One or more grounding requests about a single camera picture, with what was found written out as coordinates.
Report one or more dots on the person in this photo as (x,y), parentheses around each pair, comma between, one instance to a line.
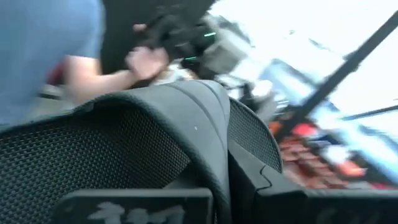
(37,46)

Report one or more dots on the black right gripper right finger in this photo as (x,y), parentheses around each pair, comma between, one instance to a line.
(248,199)

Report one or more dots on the person's forearm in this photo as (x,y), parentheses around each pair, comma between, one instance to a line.
(93,77)

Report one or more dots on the black aluminium rig frame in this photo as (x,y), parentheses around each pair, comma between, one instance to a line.
(342,68)

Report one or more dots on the person's hand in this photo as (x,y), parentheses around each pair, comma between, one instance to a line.
(146,62)

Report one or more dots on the black slide sandal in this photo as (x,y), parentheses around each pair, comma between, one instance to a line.
(186,124)

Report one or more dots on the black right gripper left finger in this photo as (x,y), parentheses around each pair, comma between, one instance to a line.
(77,199)

